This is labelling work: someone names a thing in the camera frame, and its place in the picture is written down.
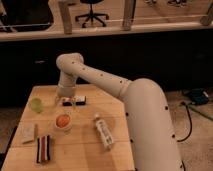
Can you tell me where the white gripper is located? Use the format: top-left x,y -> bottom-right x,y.
54,84 -> 76,107

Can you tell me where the red apple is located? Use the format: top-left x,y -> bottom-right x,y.
56,114 -> 70,128

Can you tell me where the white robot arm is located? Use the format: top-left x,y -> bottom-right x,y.
56,53 -> 184,171

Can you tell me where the green cup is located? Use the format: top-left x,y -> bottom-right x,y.
28,98 -> 43,113

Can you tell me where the black white small box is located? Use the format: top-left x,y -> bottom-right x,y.
62,95 -> 86,106

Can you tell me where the beige sponge block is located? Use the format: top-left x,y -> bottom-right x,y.
21,123 -> 36,143

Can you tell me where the white plastic bottle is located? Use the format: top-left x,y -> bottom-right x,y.
94,114 -> 114,150

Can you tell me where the black office chair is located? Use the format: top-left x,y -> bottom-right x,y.
75,0 -> 109,28

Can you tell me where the wooden railing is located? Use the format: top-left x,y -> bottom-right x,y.
0,0 -> 213,41

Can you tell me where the dark blue floor device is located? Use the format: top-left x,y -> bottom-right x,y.
186,89 -> 209,105

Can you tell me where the black cable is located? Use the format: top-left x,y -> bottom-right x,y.
176,101 -> 194,144

